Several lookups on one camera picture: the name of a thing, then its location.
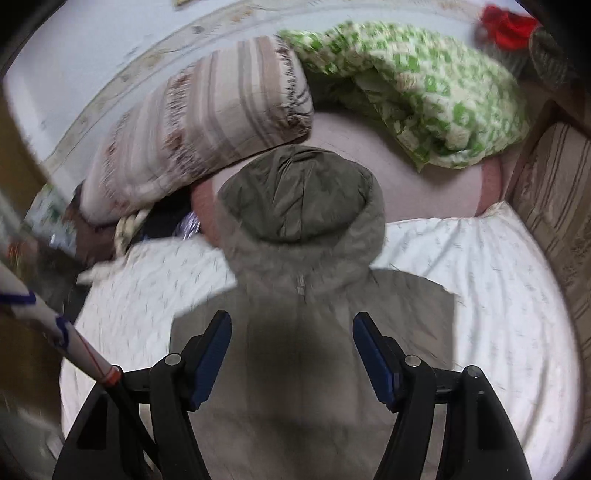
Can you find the red cloth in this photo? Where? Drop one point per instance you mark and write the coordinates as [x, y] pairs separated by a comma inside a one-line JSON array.
[[505, 25]]

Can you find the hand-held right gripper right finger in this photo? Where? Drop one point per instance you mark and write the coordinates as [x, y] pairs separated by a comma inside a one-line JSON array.
[[374, 357]]

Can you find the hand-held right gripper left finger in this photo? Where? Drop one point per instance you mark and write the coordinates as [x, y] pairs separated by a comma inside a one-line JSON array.
[[213, 357]]

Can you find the white pole with blue marks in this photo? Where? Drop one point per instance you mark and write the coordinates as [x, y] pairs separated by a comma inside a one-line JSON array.
[[51, 318]]

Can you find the green patterned quilt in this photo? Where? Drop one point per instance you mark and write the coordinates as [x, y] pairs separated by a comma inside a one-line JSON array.
[[415, 92]]

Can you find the cream knitted cloth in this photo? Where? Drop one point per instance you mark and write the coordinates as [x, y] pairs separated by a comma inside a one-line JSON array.
[[127, 228]]

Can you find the pink bed sheet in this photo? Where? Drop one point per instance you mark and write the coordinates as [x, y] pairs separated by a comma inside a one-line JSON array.
[[369, 157]]

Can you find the olive hooded jacket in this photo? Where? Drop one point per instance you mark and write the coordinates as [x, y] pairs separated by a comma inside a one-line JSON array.
[[295, 277]]

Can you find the striped beige pillow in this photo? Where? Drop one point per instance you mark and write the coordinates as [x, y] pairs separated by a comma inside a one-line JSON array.
[[207, 124]]

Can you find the striped beige headboard cushion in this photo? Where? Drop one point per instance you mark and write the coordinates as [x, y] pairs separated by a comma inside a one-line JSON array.
[[556, 194]]

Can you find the white printed blanket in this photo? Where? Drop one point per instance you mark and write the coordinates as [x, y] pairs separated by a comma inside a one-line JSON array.
[[498, 300]]

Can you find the grey knitted cloth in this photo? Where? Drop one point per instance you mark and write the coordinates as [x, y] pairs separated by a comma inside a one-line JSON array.
[[549, 57]]

